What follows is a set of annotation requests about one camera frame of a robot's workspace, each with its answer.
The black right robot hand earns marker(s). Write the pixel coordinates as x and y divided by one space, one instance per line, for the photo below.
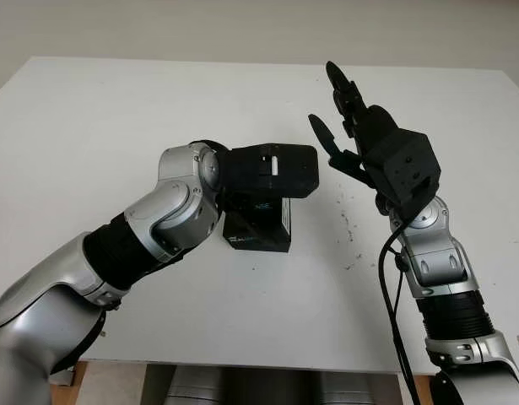
377 126

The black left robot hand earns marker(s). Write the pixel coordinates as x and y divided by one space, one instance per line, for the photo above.
240 206

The black RealSense box lid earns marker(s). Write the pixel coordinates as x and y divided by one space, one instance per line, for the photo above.
267 232

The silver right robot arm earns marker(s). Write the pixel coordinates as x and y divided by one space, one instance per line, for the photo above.
440 261

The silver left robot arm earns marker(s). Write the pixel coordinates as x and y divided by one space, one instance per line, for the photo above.
166 211

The silver and black robot torso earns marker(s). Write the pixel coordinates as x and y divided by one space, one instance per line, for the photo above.
263 386

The grey metal table leg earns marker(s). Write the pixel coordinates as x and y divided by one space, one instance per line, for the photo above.
65 375

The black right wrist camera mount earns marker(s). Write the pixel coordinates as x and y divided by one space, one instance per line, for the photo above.
407 164

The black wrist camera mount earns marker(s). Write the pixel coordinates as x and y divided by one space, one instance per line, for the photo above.
293 169
407 164

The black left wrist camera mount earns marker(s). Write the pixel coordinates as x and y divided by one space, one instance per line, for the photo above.
293 169

